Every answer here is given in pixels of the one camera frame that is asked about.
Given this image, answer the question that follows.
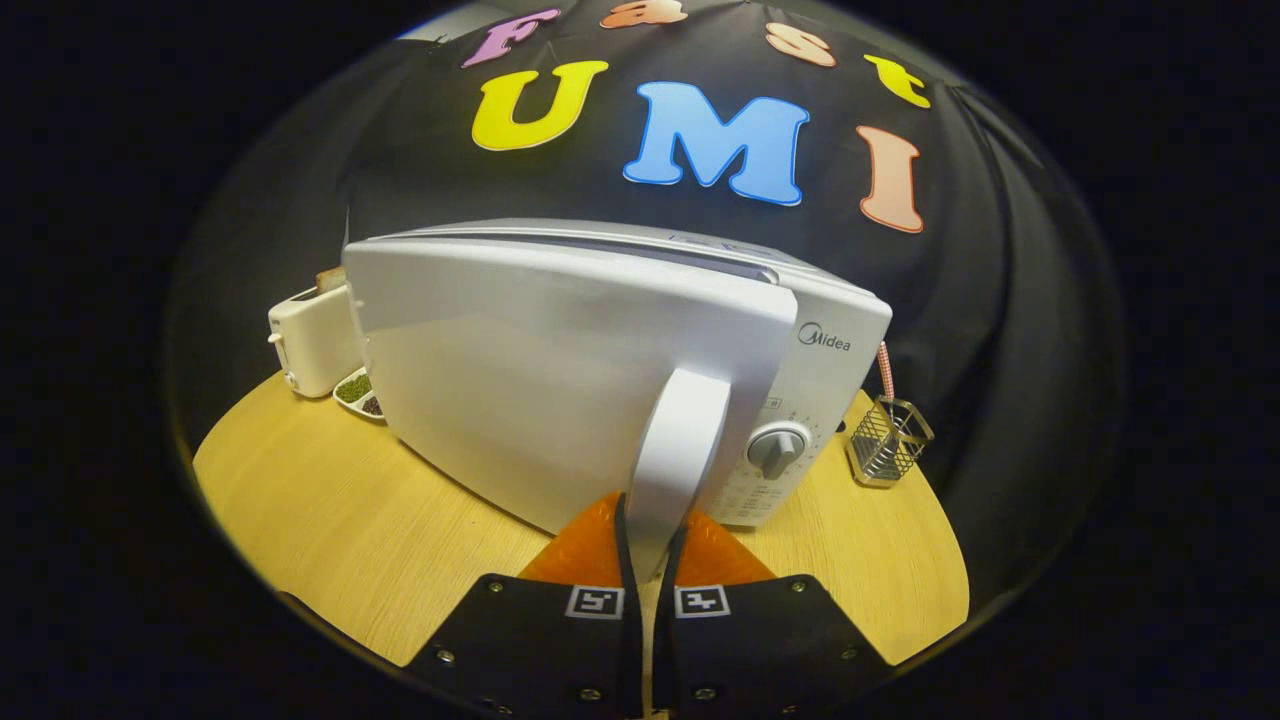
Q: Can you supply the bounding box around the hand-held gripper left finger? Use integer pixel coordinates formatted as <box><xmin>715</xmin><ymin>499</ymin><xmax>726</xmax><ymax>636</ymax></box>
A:
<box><xmin>405</xmin><ymin>490</ymin><xmax>642</xmax><ymax>720</ymax></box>

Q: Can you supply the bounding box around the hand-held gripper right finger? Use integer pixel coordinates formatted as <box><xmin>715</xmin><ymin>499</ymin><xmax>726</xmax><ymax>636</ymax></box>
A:
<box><xmin>652</xmin><ymin>508</ymin><xmax>891</xmax><ymax>720</ymax></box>

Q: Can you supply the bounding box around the white microwave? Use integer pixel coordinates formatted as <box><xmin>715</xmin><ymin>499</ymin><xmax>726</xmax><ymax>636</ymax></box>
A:
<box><xmin>342</xmin><ymin>218</ymin><xmax>894</xmax><ymax>583</ymax></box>

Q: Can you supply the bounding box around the wire mesh holder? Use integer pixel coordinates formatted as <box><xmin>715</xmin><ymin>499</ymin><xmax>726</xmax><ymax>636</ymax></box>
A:
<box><xmin>847</xmin><ymin>396</ymin><xmax>935</xmax><ymax>488</ymax></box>

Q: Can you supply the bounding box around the white divided dish with beans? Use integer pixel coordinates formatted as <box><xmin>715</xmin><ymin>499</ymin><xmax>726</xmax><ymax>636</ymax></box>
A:
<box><xmin>333</xmin><ymin>366</ymin><xmax>387</xmax><ymax>422</ymax></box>

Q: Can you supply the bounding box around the white toaster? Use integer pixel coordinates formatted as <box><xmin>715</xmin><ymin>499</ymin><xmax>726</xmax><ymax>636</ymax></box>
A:
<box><xmin>267</xmin><ymin>268</ymin><xmax>366</xmax><ymax>399</ymax></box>

